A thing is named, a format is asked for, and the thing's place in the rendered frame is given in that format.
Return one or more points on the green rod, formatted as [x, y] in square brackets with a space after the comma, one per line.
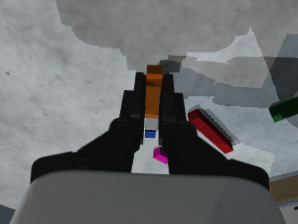
[284, 110]

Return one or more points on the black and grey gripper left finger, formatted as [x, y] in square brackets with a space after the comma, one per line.
[113, 150]

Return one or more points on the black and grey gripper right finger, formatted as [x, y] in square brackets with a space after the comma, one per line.
[189, 154]

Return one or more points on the small magenta block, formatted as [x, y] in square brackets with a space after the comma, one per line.
[160, 155]

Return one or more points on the dark red rod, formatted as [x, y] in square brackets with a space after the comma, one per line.
[210, 131]

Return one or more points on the orange rod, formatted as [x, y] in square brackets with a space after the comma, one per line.
[154, 78]

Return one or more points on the small blue block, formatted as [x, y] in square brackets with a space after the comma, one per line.
[150, 133]

